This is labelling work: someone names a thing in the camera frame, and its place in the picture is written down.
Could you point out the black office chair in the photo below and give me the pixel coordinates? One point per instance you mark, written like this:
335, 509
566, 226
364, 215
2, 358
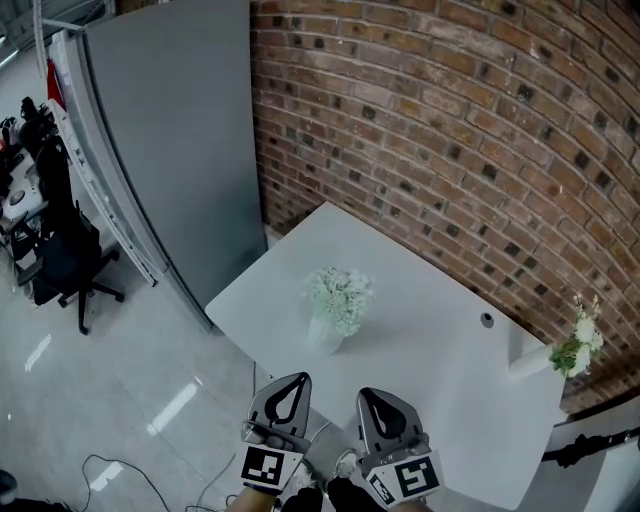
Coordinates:
65, 250

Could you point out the person's black trousers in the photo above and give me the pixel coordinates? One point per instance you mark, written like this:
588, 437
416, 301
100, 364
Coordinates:
325, 497

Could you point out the grey partition panel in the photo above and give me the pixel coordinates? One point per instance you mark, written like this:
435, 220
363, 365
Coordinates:
175, 150

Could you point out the person's left forearm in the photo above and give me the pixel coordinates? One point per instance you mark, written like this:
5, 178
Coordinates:
252, 502

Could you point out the low white cabinet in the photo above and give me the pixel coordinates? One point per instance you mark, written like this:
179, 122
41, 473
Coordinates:
615, 485

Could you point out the person's right forearm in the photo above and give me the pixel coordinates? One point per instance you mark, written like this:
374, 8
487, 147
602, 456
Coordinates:
412, 506

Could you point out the red cloth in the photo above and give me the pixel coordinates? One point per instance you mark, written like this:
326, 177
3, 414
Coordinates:
54, 85

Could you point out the person's shoe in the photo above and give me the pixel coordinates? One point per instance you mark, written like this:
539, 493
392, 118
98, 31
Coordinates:
316, 470
345, 461

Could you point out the white desk with drawers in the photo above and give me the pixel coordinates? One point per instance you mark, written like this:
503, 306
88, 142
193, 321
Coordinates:
425, 350

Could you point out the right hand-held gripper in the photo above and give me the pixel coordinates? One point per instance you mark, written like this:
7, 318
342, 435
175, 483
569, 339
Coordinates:
415, 477

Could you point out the person's right shoe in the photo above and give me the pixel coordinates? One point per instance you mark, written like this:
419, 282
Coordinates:
345, 461

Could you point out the pale green flowers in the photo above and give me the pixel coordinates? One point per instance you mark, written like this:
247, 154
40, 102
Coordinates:
340, 300

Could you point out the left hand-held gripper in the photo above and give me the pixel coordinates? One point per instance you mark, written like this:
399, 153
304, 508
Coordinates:
260, 467

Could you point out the person's left hand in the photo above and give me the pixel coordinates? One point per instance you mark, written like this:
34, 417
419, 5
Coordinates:
279, 442

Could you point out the small daisy bouquet in vase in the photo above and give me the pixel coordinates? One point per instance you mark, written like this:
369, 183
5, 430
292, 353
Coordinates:
582, 332

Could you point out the person's left shoe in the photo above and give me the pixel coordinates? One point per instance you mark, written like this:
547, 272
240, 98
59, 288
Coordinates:
316, 470

